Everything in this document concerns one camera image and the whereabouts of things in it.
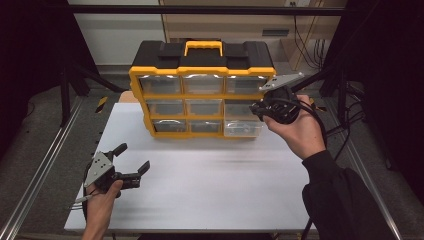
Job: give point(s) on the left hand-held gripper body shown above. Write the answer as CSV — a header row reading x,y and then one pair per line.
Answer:
x,y
98,170

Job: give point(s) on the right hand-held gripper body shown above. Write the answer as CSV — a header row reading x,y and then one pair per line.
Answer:
x,y
281,108

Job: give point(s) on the clear plastic drawer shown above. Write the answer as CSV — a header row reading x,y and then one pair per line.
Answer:
x,y
241,129

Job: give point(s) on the yellow black storage organizer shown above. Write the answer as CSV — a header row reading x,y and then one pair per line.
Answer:
x,y
203,56

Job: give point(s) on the person's right hand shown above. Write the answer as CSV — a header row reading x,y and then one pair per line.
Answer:
x,y
303,136

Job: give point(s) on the person's left hand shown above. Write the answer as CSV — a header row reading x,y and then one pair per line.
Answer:
x,y
98,206

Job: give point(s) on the black yellow hazard tape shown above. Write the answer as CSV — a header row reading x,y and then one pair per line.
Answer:
x,y
101,104
321,108

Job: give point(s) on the wooden board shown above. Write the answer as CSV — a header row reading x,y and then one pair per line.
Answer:
x,y
128,97

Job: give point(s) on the set of clear organizer drawers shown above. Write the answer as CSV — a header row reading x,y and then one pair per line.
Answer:
x,y
203,107

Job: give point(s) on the black metal stand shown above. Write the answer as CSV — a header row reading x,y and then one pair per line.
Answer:
x,y
340,90
65,96

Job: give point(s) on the black curtain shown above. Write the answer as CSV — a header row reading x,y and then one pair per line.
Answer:
x,y
30,66
390,66

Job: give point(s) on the black horizontal frame bar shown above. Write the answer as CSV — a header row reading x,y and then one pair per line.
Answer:
x,y
200,10

